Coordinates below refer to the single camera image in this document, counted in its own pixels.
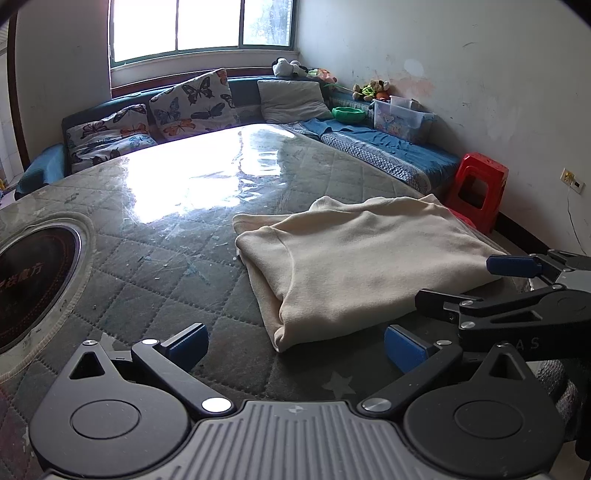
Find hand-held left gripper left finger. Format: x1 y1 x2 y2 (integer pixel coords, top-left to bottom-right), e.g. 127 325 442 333
67 323 235 414

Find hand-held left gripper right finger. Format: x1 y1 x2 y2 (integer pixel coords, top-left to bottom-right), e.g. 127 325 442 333
360 324 532 414

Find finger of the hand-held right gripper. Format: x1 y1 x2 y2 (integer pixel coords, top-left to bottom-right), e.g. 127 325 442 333
486 249 591 283
414 284 578 330

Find cream long-sleeve shirt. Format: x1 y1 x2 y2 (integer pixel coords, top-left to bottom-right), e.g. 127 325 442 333
232 194 509 354

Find grey quilted star table cover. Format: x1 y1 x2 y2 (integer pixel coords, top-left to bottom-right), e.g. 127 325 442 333
0 122 561 480

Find tall red plastic stool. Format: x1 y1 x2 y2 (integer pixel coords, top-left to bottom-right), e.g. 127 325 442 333
444 153 509 234

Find blue sofa throw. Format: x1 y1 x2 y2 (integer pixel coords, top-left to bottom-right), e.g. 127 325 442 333
302 117 462 195

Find round black inset cooktop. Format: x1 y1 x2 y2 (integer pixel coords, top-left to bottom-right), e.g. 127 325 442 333
0 217 95 365

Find clear plastic storage box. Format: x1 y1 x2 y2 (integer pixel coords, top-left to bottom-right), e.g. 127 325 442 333
372 96 435 145

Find flat butterfly print cushion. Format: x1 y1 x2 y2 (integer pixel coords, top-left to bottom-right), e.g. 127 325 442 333
69 133 158 168

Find brown plush toys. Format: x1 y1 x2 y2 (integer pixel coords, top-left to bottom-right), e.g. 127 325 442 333
352 79 391 102

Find small butterfly print pillow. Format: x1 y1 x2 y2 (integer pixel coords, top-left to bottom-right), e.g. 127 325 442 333
65 104 151 144

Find large butterfly print pillow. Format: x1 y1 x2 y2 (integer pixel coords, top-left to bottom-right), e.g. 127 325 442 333
148 68 239 141

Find plain grey pillow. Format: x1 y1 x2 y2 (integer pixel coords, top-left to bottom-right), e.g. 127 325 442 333
257 79 334 124

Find blue corner sofa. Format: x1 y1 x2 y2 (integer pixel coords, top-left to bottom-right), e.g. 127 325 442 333
14 74 462 199

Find black and white plush toy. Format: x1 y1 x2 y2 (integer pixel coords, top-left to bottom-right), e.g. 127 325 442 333
272 58 309 78

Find window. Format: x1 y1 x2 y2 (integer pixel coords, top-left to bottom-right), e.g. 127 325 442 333
108 0 296 70

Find brown door frame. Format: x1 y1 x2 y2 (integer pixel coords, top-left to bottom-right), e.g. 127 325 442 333
7 9 31 174

